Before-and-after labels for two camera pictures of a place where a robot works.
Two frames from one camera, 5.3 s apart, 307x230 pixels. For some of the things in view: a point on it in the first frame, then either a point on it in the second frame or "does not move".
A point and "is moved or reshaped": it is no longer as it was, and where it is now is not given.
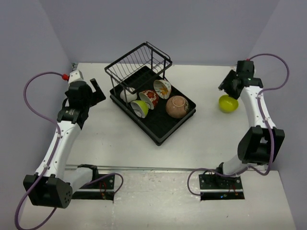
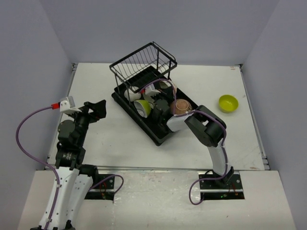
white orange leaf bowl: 162,88 is moved or reshaped
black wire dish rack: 141,94 does not move
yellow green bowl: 227,104 does not move
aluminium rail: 159,168 does not move
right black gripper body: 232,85 to 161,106
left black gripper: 97,96 to 99,108
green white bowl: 140,108 is moved or reshaped
